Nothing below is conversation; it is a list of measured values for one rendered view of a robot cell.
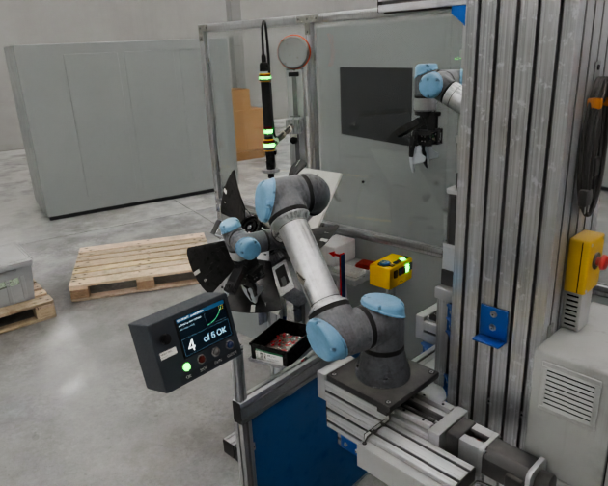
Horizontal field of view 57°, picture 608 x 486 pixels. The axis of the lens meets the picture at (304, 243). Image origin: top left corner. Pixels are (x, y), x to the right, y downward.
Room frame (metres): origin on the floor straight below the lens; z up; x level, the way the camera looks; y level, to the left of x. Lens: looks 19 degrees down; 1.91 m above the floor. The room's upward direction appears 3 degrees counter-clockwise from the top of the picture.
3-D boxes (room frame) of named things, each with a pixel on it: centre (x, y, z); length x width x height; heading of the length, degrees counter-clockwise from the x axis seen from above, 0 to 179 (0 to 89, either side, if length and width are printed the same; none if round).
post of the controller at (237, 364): (1.52, 0.22, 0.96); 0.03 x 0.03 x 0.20; 46
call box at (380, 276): (2.12, -0.35, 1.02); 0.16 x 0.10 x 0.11; 136
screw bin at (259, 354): (1.90, 0.09, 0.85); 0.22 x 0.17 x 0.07; 150
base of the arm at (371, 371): (1.35, -0.20, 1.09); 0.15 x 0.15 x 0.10
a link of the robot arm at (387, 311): (1.35, -0.20, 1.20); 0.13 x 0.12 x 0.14; 118
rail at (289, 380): (1.83, -0.07, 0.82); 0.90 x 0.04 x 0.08; 136
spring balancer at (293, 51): (2.86, 0.00, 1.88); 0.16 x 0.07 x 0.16; 81
